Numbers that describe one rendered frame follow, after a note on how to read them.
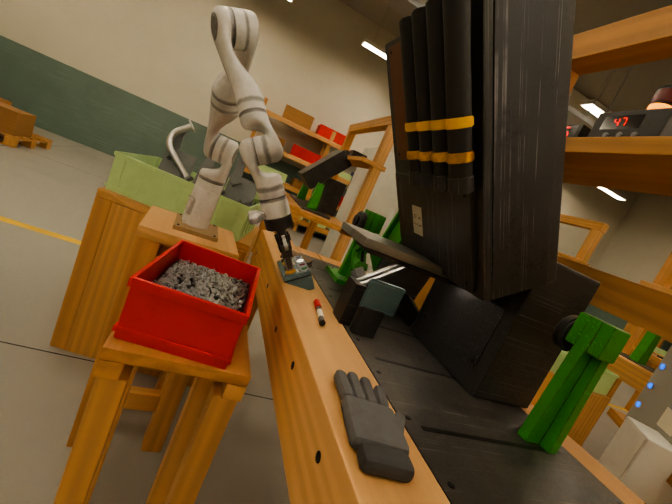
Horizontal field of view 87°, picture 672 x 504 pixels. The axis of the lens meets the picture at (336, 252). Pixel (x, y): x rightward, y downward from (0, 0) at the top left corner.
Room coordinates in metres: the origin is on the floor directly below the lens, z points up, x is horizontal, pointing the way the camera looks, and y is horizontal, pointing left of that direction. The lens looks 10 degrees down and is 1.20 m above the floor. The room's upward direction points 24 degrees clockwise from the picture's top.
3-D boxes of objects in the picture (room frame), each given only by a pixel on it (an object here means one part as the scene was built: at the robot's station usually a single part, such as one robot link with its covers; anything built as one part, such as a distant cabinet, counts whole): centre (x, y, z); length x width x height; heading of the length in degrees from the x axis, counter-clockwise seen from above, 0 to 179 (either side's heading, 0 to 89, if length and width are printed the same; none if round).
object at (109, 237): (1.78, 0.76, 0.39); 0.68 x 0.52 x 0.79; 101
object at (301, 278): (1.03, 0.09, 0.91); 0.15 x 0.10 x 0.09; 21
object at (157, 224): (1.26, 0.51, 0.83); 0.32 x 0.32 x 0.04; 25
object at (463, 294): (0.91, -0.43, 1.07); 0.30 x 0.18 x 0.34; 21
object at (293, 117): (7.67, 1.08, 1.14); 3.01 x 0.54 x 2.28; 109
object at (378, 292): (0.82, -0.14, 0.97); 0.10 x 0.02 x 0.14; 111
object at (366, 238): (0.85, -0.20, 1.11); 0.39 x 0.16 x 0.03; 111
